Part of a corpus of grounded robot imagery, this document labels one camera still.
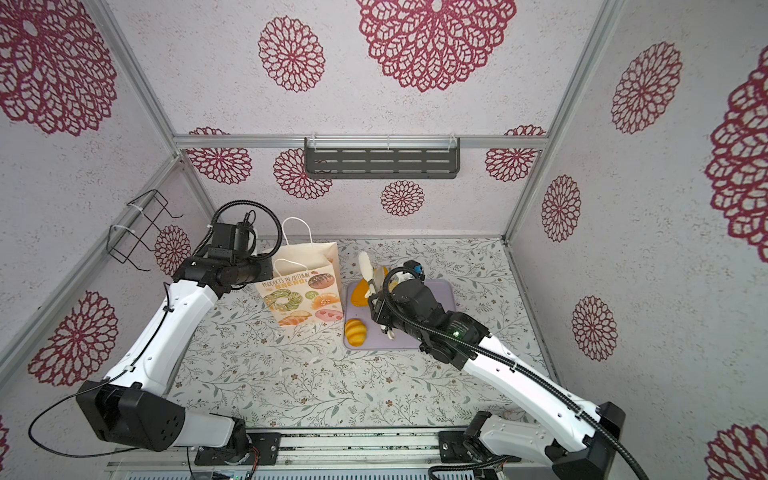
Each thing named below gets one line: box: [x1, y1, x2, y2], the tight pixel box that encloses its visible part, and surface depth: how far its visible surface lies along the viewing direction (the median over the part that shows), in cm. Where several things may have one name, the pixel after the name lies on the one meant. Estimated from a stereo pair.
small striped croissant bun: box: [345, 318, 367, 347], surface depth 93 cm
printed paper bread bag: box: [254, 241, 344, 327], surface depth 85 cm
